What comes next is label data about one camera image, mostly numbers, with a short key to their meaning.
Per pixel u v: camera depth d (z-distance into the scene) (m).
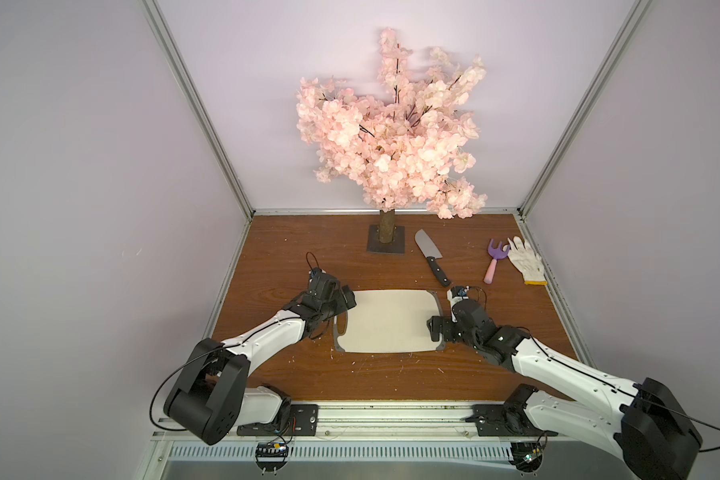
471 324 0.62
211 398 0.42
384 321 0.90
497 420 0.73
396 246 1.10
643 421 0.39
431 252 1.08
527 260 1.04
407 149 0.65
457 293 0.76
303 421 0.73
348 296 0.82
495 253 1.06
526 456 0.70
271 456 0.71
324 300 0.70
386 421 0.74
